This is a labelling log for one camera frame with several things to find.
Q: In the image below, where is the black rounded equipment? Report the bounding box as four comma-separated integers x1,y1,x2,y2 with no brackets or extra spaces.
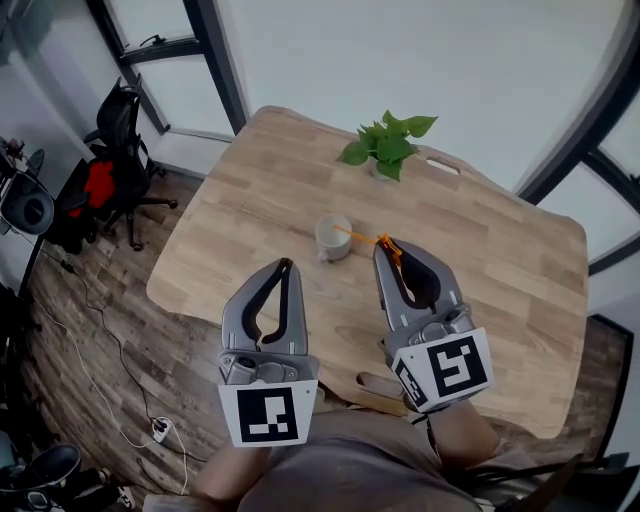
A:
0,443,124,512

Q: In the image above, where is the orange stirring stick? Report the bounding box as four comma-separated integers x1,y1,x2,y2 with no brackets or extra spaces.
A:
332,224,404,266

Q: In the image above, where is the person's left forearm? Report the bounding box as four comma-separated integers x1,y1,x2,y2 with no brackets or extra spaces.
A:
192,444,274,506

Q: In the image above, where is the black metal stand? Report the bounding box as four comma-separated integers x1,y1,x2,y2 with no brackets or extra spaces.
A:
459,452,631,512

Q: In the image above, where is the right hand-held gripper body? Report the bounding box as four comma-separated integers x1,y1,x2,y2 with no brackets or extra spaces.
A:
383,309,495,414

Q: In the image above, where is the grey round device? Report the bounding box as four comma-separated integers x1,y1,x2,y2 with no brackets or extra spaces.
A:
0,174,55,235

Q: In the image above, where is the green potted plant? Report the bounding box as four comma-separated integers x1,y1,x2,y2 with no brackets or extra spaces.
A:
335,109,439,182

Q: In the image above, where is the black floor cable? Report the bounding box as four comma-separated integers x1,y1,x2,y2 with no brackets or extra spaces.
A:
39,239,209,464

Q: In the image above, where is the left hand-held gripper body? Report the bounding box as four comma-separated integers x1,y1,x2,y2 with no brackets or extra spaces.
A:
218,352,321,448

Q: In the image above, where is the white floor cable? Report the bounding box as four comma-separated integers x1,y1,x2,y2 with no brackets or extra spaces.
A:
32,294,191,496

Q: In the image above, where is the black office chair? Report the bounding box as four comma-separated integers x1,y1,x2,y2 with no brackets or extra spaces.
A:
52,74,179,254

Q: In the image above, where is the black window frame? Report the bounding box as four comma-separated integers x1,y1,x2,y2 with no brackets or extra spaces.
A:
84,0,640,276

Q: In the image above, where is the person's torso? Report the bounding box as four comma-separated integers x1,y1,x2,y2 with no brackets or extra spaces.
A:
239,399,546,512

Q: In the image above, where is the person's right forearm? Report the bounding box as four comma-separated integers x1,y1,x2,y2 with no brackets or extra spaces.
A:
427,399,501,471

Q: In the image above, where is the white ceramic mug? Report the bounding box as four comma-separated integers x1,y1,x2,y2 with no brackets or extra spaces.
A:
314,213,354,262

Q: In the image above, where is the red chair cushion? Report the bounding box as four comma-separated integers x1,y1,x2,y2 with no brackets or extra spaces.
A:
69,160,116,219

